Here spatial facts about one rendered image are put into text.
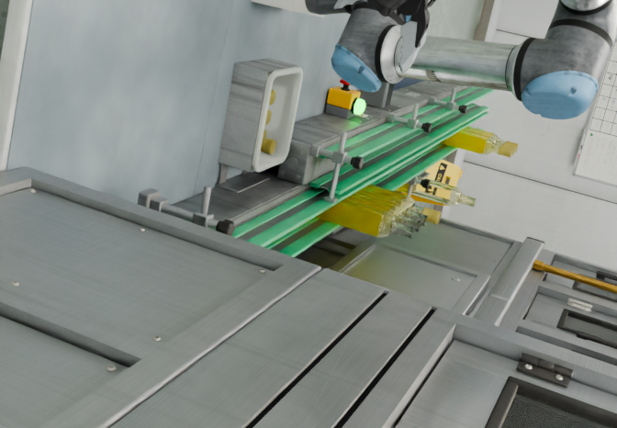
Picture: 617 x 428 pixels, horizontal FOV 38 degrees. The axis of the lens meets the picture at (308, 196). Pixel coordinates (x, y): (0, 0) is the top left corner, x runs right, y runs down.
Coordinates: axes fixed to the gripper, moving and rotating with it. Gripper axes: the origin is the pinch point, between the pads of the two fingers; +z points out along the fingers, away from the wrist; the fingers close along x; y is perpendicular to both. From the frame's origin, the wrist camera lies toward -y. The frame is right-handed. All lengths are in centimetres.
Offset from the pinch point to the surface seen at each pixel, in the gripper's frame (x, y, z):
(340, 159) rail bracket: -3, 38, 52
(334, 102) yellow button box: 14, 75, 70
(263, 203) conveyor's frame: 1, 16, 57
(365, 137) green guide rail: 0, 69, 66
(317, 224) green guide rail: -9, 36, 70
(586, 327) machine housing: -73, 66, 59
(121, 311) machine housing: -10, -64, 4
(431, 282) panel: -38, 48, 68
